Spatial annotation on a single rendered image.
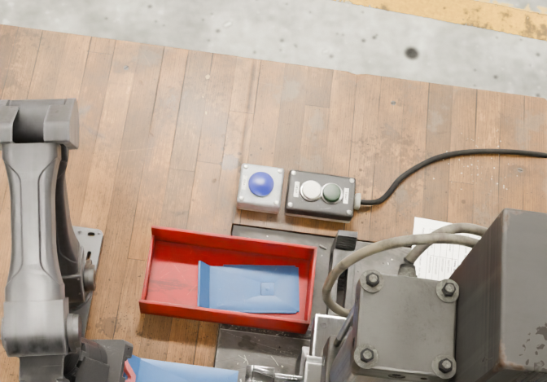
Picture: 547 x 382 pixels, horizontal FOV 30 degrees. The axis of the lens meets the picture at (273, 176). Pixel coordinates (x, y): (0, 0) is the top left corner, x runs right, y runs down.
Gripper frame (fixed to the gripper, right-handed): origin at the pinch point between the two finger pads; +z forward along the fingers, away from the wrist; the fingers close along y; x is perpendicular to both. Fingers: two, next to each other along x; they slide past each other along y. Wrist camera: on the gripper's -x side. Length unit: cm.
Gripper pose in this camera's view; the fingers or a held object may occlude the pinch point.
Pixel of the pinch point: (129, 379)
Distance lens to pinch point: 141.2
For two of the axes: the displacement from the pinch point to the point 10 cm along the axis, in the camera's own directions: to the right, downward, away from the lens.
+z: 4.5, 3.7, 8.1
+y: 8.9, -0.7, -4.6
